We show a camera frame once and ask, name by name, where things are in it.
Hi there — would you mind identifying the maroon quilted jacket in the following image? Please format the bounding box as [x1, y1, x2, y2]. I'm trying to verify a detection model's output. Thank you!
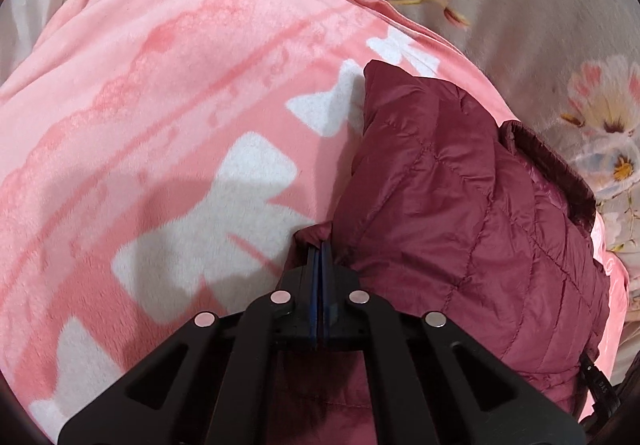
[265, 59, 613, 445]

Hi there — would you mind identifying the pink blanket with white bows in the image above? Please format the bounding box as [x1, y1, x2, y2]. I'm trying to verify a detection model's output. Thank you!
[0, 0, 632, 443]

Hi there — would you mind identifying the grey floral bed sheet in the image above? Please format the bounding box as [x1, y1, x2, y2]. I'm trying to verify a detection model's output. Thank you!
[280, 0, 640, 376]

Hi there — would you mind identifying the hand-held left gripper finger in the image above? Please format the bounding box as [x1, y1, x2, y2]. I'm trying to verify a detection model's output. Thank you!
[57, 245, 321, 445]
[320, 245, 587, 445]

